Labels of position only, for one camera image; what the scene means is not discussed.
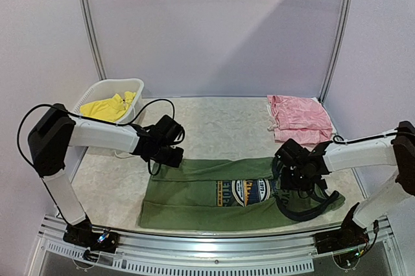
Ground left aluminium corner post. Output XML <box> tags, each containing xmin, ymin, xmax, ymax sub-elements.
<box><xmin>79</xmin><ymin>0</ymin><xmax>107</xmax><ymax>80</ymax></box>

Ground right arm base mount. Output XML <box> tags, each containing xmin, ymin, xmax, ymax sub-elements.
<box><xmin>313</xmin><ymin>203</ymin><xmax>379</xmax><ymax>270</ymax></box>

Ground white plastic laundry basket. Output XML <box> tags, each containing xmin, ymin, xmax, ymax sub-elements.
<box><xmin>72</xmin><ymin>78</ymin><xmax>144</xmax><ymax>124</ymax></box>

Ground right aluminium corner post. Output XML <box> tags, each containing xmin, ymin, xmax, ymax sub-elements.
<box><xmin>318</xmin><ymin>0</ymin><xmax>351</xmax><ymax>104</ymax></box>

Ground green sleeveless shirt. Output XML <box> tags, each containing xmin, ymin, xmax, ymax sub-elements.
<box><xmin>137</xmin><ymin>157</ymin><xmax>345</xmax><ymax>232</ymax></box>

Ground yellow garment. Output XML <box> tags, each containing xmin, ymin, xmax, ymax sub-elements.
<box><xmin>79</xmin><ymin>91</ymin><xmax>137</xmax><ymax>122</ymax></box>

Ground white folded garment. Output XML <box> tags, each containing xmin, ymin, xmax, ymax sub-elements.
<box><xmin>311</xmin><ymin>97</ymin><xmax>323</xmax><ymax>104</ymax></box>

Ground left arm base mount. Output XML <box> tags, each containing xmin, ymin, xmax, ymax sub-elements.
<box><xmin>63</xmin><ymin>218</ymin><xmax>120</xmax><ymax>263</ymax></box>

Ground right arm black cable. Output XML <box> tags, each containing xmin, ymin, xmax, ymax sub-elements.
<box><xmin>298</xmin><ymin>128</ymin><xmax>415</xmax><ymax>199</ymax></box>

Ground pink folded shorts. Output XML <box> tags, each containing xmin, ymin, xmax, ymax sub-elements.
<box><xmin>267</xmin><ymin>95</ymin><xmax>334</xmax><ymax>145</ymax></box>

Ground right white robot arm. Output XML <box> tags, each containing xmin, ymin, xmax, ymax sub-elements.
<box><xmin>272</xmin><ymin>121</ymin><xmax>414</xmax><ymax>247</ymax></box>

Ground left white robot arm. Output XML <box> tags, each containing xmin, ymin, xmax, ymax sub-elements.
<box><xmin>27</xmin><ymin>104</ymin><xmax>185</xmax><ymax>246</ymax></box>

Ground aluminium corner post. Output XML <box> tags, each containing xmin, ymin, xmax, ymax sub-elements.
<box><xmin>79</xmin><ymin>0</ymin><xmax>107</xmax><ymax>80</ymax></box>
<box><xmin>318</xmin><ymin>0</ymin><xmax>351</xmax><ymax>104</ymax></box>

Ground aluminium front rail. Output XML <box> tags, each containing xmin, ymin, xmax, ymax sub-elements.
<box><xmin>29</xmin><ymin>216</ymin><xmax>405</xmax><ymax>275</ymax></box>

